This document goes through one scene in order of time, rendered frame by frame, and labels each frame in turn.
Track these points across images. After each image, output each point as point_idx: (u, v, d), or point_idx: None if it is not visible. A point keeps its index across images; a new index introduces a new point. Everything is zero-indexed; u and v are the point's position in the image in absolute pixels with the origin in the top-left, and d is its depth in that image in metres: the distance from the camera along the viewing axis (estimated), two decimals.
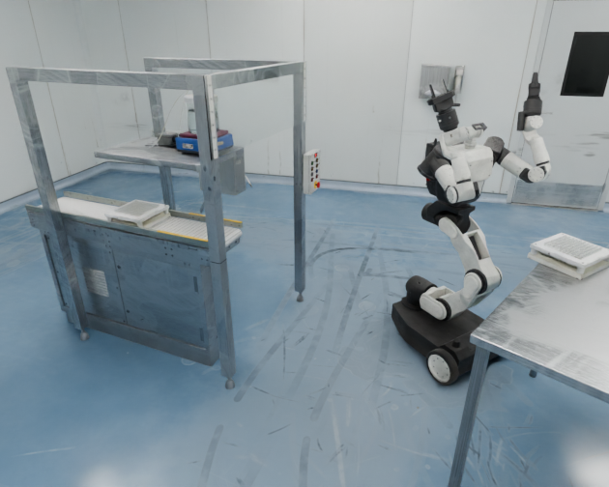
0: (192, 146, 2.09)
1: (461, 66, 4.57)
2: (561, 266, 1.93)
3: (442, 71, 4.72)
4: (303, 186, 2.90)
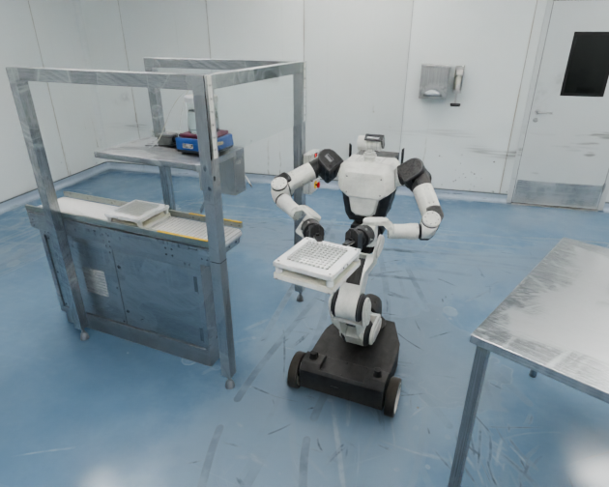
0: (192, 146, 2.09)
1: (461, 66, 4.57)
2: None
3: (442, 71, 4.72)
4: (303, 186, 2.90)
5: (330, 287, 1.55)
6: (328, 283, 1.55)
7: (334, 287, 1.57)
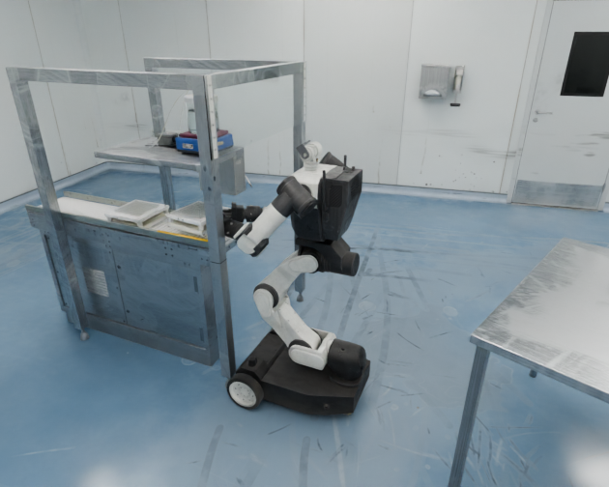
0: (192, 146, 2.09)
1: (461, 66, 4.57)
2: None
3: (442, 71, 4.72)
4: None
5: (168, 221, 2.33)
6: (168, 218, 2.33)
7: (169, 223, 2.32)
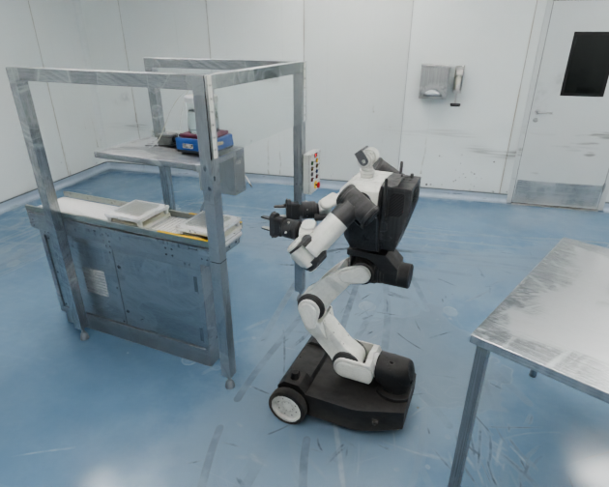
0: (192, 146, 2.09)
1: (461, 66, 4.57)
2: None
3: (442, 71, 4.72)
4: (303, 186, 2.90)
5: (177, 234, 2.29)
6: (177, 231, 2.29)
7: None
